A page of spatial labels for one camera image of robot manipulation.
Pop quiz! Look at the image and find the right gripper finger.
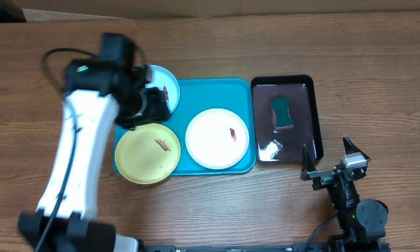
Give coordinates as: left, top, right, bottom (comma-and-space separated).
342, 136, 361, 155
300, 144, 316, 181

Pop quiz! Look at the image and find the light blue plate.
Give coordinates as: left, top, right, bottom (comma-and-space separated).
146, 64, 180, 113

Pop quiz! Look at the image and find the green sponge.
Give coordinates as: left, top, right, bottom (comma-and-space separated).
269, 97, 294, 132

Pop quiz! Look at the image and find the white plate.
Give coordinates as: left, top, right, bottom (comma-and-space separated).
185, 108, 250, 170

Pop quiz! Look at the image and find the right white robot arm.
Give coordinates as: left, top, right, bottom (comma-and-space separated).
300, 136, 391, 251

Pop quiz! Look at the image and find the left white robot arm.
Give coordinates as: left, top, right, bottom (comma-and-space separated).
17, 33, 170, 251

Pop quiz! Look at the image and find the black rectangular tray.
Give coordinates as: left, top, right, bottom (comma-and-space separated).
251, 75, 324, 163

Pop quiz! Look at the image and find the teal plastic tray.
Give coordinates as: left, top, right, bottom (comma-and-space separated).
114, 78, 256, 176

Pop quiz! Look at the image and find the yellow plate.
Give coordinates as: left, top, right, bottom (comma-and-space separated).
114, 123, 181, 185

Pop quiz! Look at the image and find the cardboard backdrop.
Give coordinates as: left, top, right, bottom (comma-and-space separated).
14, 0, 420, 18

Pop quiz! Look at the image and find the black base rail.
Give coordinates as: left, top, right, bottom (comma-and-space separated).
139, 241, 393, 252

